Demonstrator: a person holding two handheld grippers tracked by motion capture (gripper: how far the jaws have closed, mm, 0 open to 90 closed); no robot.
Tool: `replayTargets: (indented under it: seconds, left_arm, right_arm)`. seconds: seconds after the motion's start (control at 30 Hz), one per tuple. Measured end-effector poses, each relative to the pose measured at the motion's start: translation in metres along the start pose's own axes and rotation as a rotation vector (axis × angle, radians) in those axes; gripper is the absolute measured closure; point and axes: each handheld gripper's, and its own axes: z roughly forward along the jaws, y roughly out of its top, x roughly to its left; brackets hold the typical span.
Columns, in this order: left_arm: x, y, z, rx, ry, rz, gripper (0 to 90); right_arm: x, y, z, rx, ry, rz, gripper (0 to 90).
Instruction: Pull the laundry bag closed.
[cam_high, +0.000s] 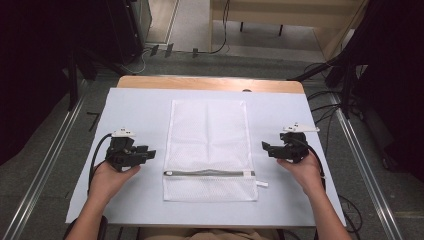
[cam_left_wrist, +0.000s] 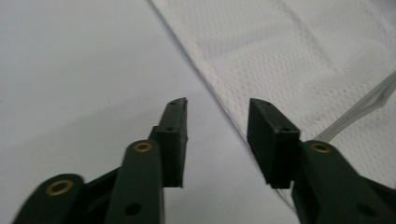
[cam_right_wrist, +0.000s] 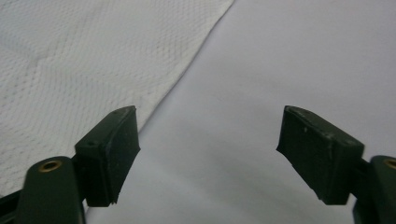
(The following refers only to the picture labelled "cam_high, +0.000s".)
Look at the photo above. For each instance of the black metal stand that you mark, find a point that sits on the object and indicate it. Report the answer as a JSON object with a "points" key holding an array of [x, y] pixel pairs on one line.
{"points": [[73, 83], [345, 83]]}

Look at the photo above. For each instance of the wooden table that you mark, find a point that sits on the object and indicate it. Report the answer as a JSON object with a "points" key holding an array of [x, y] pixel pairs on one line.
{"points": [[200, 83]]}

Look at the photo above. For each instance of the dark cabinet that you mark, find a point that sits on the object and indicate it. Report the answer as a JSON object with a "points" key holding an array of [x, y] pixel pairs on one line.
{"points": [[130, 26]]}

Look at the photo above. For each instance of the metal floor rail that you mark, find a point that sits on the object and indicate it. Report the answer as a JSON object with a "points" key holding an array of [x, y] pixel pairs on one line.
{"points": [[43, 166], [363, 166]]}

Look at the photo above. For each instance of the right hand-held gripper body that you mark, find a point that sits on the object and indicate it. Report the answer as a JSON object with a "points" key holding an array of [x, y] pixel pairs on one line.
{"points": [[295, 146]]}

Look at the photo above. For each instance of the light wooden platform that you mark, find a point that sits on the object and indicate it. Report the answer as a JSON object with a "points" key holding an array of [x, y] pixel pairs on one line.
{"points": [[290, 13]]}

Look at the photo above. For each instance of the white table mat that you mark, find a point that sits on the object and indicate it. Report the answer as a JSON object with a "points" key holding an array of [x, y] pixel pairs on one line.
{"points": [[140, 186]]}

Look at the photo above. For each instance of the white mesh laundry bag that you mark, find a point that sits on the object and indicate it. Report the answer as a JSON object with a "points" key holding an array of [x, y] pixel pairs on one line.
{"points": [[210, 143]]}

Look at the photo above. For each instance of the person's left hand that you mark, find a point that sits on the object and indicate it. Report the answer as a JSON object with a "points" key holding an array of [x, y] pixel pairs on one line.
{"points": [[108, 180]]}

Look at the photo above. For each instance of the black curtain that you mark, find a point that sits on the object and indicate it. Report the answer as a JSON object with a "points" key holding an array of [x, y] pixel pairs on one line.
{"points": [[396, 66], [30, 66]]}

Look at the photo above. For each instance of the person's right hand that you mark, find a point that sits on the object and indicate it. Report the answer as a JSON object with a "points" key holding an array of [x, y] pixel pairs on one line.
{"points": [[305, 173]]}

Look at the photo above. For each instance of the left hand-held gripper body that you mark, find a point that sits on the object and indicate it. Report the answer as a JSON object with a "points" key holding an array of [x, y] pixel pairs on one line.
{"points": [[120, 151]]}

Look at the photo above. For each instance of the person's beige trousers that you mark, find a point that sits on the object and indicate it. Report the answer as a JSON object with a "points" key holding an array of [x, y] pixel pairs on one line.
{"points": [[213, 234]]}

